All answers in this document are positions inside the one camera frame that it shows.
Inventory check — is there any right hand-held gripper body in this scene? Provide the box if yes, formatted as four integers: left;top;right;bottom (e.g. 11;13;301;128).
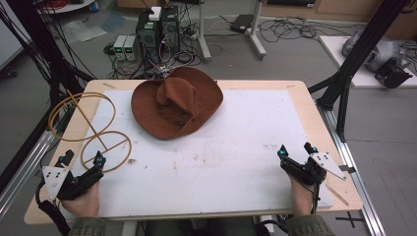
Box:
278;151;348;187

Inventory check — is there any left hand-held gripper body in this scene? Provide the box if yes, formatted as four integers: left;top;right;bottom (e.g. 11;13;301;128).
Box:
41;165;105;202

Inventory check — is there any wooden ring hat stand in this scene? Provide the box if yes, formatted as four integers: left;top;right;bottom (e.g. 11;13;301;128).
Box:
47;89;133;174

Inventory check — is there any brown felt cowboy hat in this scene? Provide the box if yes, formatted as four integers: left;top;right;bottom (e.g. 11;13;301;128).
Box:
131;66;224;141

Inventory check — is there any person's left hand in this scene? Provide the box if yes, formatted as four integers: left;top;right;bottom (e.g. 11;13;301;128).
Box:
61;181;100;219

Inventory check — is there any person's right hand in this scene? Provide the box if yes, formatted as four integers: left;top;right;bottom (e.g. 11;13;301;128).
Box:
289;174;318;217

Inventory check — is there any thin wooden strip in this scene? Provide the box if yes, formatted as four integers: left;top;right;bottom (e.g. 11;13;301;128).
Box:
324;182;350;207

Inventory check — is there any grey tape piece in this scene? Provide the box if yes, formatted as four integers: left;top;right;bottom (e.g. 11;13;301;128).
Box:
338;164;357;175

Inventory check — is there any white table mat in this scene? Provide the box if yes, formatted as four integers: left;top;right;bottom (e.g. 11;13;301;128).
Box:
69;88;334;219

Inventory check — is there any black tape cross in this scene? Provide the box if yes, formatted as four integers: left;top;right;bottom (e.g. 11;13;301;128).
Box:
334;210;365;229

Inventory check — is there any white floor platform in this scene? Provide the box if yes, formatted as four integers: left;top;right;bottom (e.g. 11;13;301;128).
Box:
319;34;417;89

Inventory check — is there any black device on platform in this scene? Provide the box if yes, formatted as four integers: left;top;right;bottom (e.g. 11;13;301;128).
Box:
374;57;414;89

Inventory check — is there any grey bench power supply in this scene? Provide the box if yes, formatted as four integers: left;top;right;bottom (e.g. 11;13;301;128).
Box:
124;34;141;63
112;34;128;62

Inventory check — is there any grey robot shell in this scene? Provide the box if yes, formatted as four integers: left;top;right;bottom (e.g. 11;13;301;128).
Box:
341;29;409;74

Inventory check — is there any clear plastic sheet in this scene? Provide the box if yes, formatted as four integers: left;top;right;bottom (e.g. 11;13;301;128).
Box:
61;19;108;44

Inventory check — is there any black computer tower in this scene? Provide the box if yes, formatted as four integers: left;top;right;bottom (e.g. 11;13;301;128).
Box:
135;9;162;64
159;6;181;55

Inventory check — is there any black flat box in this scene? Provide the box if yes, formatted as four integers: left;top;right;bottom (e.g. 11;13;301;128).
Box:
229;14;256;34

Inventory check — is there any white round table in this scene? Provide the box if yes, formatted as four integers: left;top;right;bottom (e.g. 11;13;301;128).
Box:
36;0;96;15

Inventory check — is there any white adapter box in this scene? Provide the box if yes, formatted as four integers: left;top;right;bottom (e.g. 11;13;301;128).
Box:
149;6;162;22

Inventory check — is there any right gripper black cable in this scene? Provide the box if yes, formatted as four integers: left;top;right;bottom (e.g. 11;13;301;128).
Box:
310;179;322;214

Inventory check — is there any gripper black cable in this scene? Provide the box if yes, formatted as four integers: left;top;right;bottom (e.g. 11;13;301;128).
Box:
34;181;72;236
310;179;322;214

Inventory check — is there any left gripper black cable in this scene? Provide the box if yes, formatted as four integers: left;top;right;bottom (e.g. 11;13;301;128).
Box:
34;181;72;236

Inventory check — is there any aluminium rail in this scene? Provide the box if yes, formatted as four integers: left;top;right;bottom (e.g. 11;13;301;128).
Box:
315;103;388;236
0;130;57;221

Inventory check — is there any black metal frame strut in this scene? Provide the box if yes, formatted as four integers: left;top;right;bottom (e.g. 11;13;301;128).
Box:
307;0;412;143
0;0;97;195

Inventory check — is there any tangle of black floor cables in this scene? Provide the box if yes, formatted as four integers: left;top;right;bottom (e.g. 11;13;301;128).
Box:
258;15;358;44

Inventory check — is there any white metal table frame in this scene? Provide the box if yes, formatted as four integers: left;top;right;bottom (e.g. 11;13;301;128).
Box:
196;0;268;64

